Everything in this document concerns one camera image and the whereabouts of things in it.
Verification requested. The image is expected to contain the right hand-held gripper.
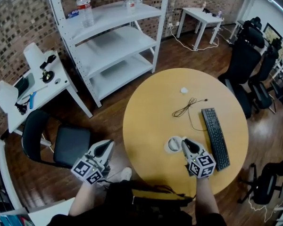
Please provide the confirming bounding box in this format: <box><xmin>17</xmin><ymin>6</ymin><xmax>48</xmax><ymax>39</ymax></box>
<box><xmin>181</xmin><ymin>137</ymin><xmax>216</xmax><ymax>179</ymax></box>

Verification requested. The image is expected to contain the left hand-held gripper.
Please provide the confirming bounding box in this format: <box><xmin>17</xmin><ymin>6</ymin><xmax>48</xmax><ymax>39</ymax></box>
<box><xmin>70</xmin><ymin>139</ymin><xmax>115</xmax><ymax>185</ymax></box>

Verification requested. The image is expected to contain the person's left forearm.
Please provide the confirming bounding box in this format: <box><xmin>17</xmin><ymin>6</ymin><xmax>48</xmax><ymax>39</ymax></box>
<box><xmin>68</xmin><ymin>181</ymin><xmax>102</xmax><ymax>218</ymax></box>

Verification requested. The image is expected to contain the person's right forearm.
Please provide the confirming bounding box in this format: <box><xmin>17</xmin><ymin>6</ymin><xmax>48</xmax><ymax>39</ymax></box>
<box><xmin>194</xmin><ymin>177</ymin><xmax>221</xmax><ymax>215</ymax></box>

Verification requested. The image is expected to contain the black keyboard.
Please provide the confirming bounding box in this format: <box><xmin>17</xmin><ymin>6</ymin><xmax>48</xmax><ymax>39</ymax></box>
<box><xmin>201</xmin><ymin>107</ymin><xmax>231</xmax><ymax>172</ymax></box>

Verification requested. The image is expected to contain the person's white shoe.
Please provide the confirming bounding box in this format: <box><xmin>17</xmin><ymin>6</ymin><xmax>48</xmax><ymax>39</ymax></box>
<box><xmin>120</xmin><ymin>167</ymin><xmax>133</xmax><ymax>181</ymax></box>

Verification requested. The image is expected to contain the black visitor chair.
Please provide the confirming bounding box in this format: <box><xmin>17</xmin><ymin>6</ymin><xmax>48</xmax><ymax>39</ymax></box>
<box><xmin>21</xmin><ymin>109</ymin><xmax>93</xmax><ymax>170</ymax></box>

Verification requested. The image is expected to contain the person's black clothing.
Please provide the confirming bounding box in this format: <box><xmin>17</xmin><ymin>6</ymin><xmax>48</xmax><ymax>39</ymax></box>
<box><xmin>46</xmin><ymin>179</ymin><xmax>227</xmax><ymax>226</ymax></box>

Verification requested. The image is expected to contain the white desk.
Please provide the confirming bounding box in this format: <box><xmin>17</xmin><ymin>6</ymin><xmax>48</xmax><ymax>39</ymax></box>
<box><xmin>0</xmin><ymin>50</ymin><xmax>94</xmax><ymax>134</ymax></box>

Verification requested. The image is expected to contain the white cabinet top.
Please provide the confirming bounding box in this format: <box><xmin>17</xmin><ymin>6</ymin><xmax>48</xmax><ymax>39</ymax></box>
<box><xmin>0</xmin><ymin>196</ymin><xmax>76</xmax><ymax>226</ymax></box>

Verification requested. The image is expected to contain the blue hand tool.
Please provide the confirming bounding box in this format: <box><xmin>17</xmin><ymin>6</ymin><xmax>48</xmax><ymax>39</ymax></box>
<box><xmin>29</xmin><ymin>91</ymin><xmax>37</xmax><ymax>109</ymax></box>

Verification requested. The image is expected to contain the black swivel chair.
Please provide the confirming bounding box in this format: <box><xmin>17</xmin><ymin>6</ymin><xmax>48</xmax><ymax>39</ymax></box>
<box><xmin>237</xmin><ymin>155</ymin><xmax>283</xmax><ymax>206</ymax></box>

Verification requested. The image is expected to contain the white stick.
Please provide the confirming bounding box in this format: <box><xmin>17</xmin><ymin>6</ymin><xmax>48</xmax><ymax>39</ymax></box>
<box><xmin>21</xmin><ymin>85</ymin><xmax>49</xmax><ymax>101</ymax></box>

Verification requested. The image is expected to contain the black plug adapter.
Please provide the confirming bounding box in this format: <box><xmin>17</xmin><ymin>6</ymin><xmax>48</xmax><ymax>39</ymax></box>
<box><xmin>15</xmin><ymin>102</ymin><xmax>29</xmax><ymax>115</ymax></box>

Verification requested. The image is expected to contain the black desk stand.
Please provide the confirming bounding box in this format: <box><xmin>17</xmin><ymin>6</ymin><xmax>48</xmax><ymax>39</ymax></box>
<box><xmin>39</xmin><ymin>55</ymin><xmax>57</xmax><ymax>83</ymax></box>

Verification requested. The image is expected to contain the tall black office chair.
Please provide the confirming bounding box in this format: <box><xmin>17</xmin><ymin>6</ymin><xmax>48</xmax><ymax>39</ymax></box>
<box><xmin>217</xmin><ymin>16</ymin><xmax>266</xmax><ymax>119</ymax></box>

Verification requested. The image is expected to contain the black mesh office chair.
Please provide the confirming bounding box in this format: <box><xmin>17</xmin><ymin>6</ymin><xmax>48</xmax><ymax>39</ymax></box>
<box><xmin>248</xmin><ymin>45</ymin><xmax>280</xmax><ymax>114</ymax></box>

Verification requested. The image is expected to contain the grey tray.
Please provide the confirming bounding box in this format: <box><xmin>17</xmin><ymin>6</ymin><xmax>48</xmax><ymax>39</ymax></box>
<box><xmin>14</xmin><ymin>73</ymin><xmax>36</xmax><ymax>101</ymax></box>

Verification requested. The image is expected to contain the white metal shelving unit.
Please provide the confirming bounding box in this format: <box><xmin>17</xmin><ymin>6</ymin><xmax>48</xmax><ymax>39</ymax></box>
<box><xmin>46</xmin><ymin>0</ymin><xmax>171</xmax><ymax>108</ymax></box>

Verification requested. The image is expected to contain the white railing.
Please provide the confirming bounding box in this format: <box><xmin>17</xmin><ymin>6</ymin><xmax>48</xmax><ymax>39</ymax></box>
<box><xmin>0</xmin><ymin>134</ymin><xmax>23</xmax><ymax>212</ymax></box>

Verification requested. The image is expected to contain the white lamp shade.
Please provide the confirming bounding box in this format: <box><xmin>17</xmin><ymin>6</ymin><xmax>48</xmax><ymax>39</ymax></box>
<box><xmin>23</xmin><ymin>42</ymin><xmax>44</xmax><ymax>73</ymax></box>
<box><xmin>0</xmin><ymin>80</ymin><xmax>19</xmax><ymax>115</ymax></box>

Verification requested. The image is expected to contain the small white side table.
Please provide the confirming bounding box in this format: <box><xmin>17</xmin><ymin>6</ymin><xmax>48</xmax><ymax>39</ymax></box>
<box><xmin>176</xmin><ymin>7</ymin><xmax>225</xmax><ymax>51</ymax></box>

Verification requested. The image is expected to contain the blue packet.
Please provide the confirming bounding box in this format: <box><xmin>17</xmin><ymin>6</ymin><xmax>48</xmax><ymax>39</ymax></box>
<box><xmin>67</xmin><ymin>9</ymin><xmax>80</xmax><ymax>20</ymax></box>

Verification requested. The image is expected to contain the large clear water bottle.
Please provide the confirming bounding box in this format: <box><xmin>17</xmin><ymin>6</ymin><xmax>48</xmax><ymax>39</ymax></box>
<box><xmin>75</xmin><ymin>0</ymin><xmax>95</xmax><ymax>29</ymax></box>

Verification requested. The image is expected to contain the computer monitor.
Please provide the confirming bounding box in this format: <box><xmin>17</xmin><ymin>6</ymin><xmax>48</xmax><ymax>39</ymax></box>
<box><xmin>262</xmin><ymin>22</ymin><xmax>283</xmax><ymax>47</ymax></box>

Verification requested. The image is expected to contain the small clear bottle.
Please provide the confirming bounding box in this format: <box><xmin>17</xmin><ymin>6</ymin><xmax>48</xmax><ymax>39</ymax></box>
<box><xmin>123</xmin><ymin>0</ymin><xmax>136</xmax><ymax>15</ymax></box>

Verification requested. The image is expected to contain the brown cable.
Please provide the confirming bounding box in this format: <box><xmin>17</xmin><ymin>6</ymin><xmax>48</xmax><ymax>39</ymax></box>
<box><xmin>172</xmin><ymin>97</ymin><xmax>209</xmax><ymax>132</ymax></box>

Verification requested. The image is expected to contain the thin white cable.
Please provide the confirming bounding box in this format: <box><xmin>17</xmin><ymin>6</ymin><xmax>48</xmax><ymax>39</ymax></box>
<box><xmin>248</xmin><ymin>192</ymin><xmax>283</xmax><ymax>223</ymax></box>

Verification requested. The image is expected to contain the white floor cable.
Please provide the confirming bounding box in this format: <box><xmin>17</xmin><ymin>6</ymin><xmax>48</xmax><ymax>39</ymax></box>
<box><xmin>167</xmin><ymin>22</ymin><xmax>220</xmax><ymax>52</ymax></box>

